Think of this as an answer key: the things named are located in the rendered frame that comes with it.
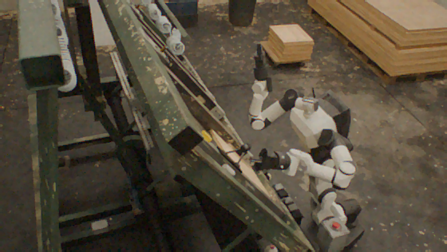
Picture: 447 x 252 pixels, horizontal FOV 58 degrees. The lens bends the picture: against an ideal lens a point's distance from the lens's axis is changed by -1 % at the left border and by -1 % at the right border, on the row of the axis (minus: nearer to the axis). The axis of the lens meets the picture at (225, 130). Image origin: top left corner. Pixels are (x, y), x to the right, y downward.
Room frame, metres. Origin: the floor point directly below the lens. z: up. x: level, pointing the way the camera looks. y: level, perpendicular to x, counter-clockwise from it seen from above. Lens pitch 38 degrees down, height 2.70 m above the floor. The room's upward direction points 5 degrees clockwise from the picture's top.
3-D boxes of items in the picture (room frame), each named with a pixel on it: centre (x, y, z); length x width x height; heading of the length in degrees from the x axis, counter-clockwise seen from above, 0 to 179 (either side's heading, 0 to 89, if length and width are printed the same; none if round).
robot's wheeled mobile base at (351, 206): (2.09, -0.82, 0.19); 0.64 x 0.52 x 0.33; 116
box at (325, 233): (1.47, -0.65, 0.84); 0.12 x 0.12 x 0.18; 26
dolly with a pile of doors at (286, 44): (5.12, -0.71, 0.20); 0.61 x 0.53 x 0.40; 20
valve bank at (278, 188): (1.84, -0.40, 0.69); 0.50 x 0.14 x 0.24; 26
